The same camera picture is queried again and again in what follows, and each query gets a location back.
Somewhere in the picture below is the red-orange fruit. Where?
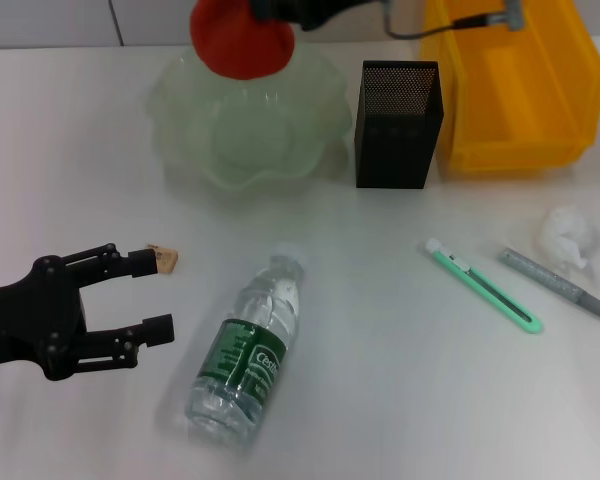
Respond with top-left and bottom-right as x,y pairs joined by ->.
189,0 -> 296,82

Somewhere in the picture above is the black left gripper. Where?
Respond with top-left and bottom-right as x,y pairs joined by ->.
0,243 -> 175,382

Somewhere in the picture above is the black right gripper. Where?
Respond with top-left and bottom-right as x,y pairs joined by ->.
252,0 -> 379,32

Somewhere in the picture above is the grey marker pen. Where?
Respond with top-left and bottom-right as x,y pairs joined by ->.
497,246 -> 600,321

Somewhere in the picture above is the small wooden block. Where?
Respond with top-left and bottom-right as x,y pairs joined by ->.
147,243 -> 180,275

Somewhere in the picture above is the clear water bottle green label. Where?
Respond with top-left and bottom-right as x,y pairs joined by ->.
184,241 -> 309,451

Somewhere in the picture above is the green glass fruit bowl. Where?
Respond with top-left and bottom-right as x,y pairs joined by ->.
147,47 -> 354,194

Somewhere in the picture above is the white paper ball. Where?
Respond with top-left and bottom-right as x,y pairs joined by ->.
532,204 -> 600,271

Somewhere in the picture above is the black mesh pen holder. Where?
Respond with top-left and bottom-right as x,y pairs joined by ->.
354,59 -> 445,190

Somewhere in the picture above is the green utility knife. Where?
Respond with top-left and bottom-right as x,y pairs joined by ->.
424,238 -> 545,335

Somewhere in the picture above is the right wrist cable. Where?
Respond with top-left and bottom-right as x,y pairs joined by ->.
379,0 -> 526,40

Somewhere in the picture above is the yellow plastic bin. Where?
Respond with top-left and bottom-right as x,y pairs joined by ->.
418,0 -> 600,179

